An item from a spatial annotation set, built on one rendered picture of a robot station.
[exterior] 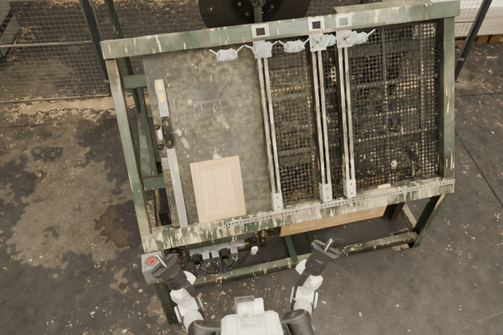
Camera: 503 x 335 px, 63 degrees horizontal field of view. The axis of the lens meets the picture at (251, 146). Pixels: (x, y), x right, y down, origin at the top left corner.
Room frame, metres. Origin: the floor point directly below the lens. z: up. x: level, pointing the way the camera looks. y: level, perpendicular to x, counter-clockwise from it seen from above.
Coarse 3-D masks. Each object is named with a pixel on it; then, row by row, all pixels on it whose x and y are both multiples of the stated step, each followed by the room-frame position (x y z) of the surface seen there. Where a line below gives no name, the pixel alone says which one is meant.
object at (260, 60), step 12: (264, 24) 2.16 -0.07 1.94; (252, 36) 2.11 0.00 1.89; (264, 36) 2.12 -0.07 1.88; (264, 60) 2.08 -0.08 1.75; (264, 72) 2.05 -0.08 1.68; (264, 84) 2.02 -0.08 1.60; (264, 96) 1.96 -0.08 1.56; (264, 108) 1.92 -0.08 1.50; (264, 120) 1.87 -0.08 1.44; (264, 132) 1.86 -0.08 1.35; (276, 156) 1.76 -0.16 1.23; (276, 168) 1.71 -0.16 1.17; (276, 180) 1.68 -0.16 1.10; (276, 192) 1.64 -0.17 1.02; (276, 204) 1.58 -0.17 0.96
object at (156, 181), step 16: (400, 48) 2.36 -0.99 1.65; (432, 48) 2.40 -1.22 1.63; (272, 64) 2.16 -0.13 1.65; (288, 64) 2.18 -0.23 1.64; (128, 80) 1.97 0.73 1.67; (144, 80) 1.98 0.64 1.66; (144, 112) 1.89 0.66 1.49; (144, 128) 1.83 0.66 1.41; (384, 144) 1.99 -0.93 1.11; (144, 176) 1.69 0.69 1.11; (160, 176) 1.66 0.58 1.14
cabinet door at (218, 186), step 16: (208, 160) 1.73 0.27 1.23; (224, 160) 1.74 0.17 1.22; (192, 176) 1.65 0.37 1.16; (208, 176) 1.66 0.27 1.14; (224, 176) 1.68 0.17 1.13; (240, 176) 1.69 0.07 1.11; (208, 192) 1.61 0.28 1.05; (224, 192) 1.62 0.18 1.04; (240, 192) 1.63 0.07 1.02; (208, 208) 1.55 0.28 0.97; (224, 208) 1.56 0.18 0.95; (240, 208) 1.57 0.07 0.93
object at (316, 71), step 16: (320, 48) 2.14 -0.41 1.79; (320, 64) 2.12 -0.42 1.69; (320, 80) 2.07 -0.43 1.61; (320, 96) 2.02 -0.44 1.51; (320, 112) 1.96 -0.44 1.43; (320, 128) 1.90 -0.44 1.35; (320, 144) 1.84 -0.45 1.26; (320, 160) 1.78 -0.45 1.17; (320, 176) 1.74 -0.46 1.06; (320, 192) 1.69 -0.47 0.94
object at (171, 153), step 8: (160, 80) 1.94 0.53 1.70; (160, 104) 1.86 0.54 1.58; (160, 112) 1.83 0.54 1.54; (168, 112) 1.85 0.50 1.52; (168, 152) 1.71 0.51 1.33; (168, 160) 1.68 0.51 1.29; (176, 160) 1.68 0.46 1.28; (176, 168) 1.65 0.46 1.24; (176, 176) 1.62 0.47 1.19; (176, 184) 1.60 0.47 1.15; (176, 192) 1.57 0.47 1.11; (176, 200) 1.54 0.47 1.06; (184, 208) 1.51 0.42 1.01; (184, 216) 1.48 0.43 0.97; (184, 224) 1.45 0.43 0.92
